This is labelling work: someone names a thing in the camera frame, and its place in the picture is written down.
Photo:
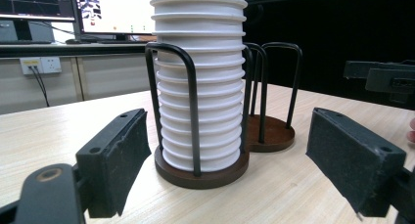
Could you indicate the white wall socket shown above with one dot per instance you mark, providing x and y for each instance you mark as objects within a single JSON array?
[{"x": 49, "y": 65}]

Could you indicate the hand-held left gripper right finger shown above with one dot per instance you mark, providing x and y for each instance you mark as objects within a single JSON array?
[{"x": 352, "y": 158}]

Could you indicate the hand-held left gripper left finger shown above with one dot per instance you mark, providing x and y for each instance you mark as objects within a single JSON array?
[{"x": 111, "y": 158}]

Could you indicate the grey box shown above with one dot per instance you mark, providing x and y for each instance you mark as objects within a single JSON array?
[{"x": 42, "y": 31}]

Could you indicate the dark computer monitor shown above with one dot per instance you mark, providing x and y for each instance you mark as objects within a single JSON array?
[{"x": 36, "y": 4}]

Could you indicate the bright computer monitor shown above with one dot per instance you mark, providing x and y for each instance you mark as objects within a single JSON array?
[{"x": 124, "y": 8}]

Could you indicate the black curtain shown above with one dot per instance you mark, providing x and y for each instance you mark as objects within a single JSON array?
[{"x": 326, "y": 28}]

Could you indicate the stack of white cups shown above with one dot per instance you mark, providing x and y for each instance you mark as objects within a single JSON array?
[{"x": 212, "y": 97}]

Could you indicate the black-edged office desk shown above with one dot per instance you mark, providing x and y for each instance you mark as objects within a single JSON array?
[{"x": 65, "y": 50}]

